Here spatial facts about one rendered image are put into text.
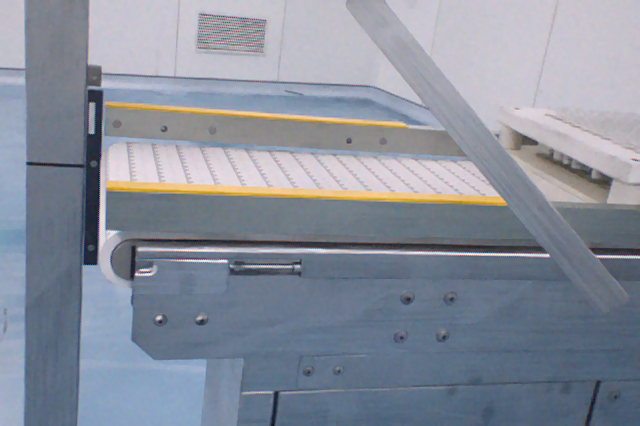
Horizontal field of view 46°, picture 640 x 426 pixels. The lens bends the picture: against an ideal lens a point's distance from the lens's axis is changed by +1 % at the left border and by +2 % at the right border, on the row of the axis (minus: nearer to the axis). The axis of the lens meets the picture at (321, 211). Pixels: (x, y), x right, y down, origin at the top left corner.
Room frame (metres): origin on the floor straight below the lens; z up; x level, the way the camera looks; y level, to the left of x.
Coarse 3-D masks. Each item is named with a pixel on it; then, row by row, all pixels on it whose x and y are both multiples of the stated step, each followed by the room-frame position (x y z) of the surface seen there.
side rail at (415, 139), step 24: (120, 120) 0.77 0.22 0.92; (144, 120) 0.78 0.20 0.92; (168, 120) 0.78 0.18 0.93; (192, 120) 0.79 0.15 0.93; (216, 120) 0.80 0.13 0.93; (240, 120) 0.81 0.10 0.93; (264, 120) 0.82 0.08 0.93; (288, 120) 0.82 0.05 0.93; (264, 144) 0.82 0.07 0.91; (288, 144) 0.83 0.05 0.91; (312, 144) 0.83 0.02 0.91; (336, 144) 0.84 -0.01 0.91; (360, 144) 0.85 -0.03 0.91; (384, 144) 0.86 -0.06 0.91; (408, 144) 0.87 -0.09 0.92; (432, 144) 0.88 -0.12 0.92; (456, 144) 0.89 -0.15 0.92; (528, 144) 0.92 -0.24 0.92
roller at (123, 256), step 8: (128, 240) 0.53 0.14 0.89; (136, 240) 0.53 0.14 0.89; (144, 240) 0.53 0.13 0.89; (152, 240) 0.55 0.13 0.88; (120, 248) 0.52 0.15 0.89; (128, 248) 0.52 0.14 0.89; (112, 256) 0.52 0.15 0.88; (120, 256) 0.52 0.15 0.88; (128, 256) 0.52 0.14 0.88; (112, 264) 0.52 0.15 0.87; (120, 264) 0.52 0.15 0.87; (128, 264) 0.52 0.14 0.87; (120, 272) 0.52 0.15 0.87; (128, 272) 0.52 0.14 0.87
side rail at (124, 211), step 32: (128, 192) 0.51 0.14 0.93; (128, 224) 0.51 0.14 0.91; (160, 224) 0.52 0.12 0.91; (192, 224) 0.53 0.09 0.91; (224, 224) 0.53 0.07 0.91; (256, 224) 0.54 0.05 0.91; (288, 224) 0.55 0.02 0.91; (320, 224) 0.56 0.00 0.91; (352, 224) 0.56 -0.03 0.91; (384, 224) 0.57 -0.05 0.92; (416, 224) 0.58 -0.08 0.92; (448, 224) 0.59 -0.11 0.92; (480, 224) 0.60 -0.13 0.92; (512, 224) 0.61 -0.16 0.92; (576, 224) 0.63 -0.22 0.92; (608, 224) 0.64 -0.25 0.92
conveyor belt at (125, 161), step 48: (144, 144) 0.77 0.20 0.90; (432, 192) 0.74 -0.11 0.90; (480, 192) 0.76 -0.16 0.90; (240, 240) 0.55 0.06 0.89; (288, 240) 0.57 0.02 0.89; (336, 240) 0.58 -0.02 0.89; (384, 240) 0.59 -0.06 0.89; (432, 240) 0.60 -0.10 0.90; (480, 240) 0.62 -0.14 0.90; (528, 240) 0.63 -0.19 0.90
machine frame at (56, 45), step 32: (32, 0) 0.76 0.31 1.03; (64, 0) 0.77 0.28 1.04; (32, 32) 0.76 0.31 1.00; (64, 32) 0.77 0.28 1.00; (32, 64) 0.76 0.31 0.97; (64, 64) 0.77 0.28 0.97; (32, 96) 0.76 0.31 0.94; (64, 96) 0.77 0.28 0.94; (32, 128) 0.76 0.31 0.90; (64, 128) 0.77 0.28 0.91; (32, 160) 0.76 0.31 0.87; (64, 160) 0.77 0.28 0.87; (32, 192) 0.76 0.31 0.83; (64, 192) 0.77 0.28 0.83; (32, 224) 0.76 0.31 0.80; (64, 224) 0.77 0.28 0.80; (32, 256) 0.76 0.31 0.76; (64, 256) 0.77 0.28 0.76; (32, 288) 0.76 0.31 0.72; (64, 288) 0.77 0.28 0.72; (32, 320) 0.76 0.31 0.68; (64, 320) 0.77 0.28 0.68; (32, 352) 0.76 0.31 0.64; (64, 352) 0.77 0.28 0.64; (32, 384) 0.76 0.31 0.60; (64, 384) 0.77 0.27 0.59; (32, 416) 0.76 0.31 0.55; (64, 416) 0.77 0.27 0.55
